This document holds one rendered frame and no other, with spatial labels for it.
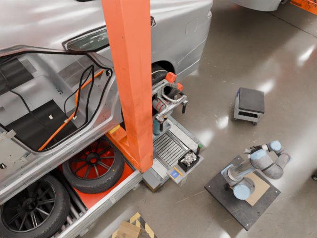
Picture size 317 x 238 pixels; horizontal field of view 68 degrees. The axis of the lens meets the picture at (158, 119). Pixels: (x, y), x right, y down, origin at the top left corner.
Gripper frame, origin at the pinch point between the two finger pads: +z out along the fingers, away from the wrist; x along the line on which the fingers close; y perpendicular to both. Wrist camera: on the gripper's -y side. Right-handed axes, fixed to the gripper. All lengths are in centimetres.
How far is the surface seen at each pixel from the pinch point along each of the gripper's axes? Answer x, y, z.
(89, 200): 38, 35, 166
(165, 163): -28, 7, 93
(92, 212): 54, 32, 156
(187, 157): 8, 28, 55
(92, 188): 40, 50, 151
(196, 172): -28, -20, 63
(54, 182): 43, 72, 181
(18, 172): 77, 110, 169
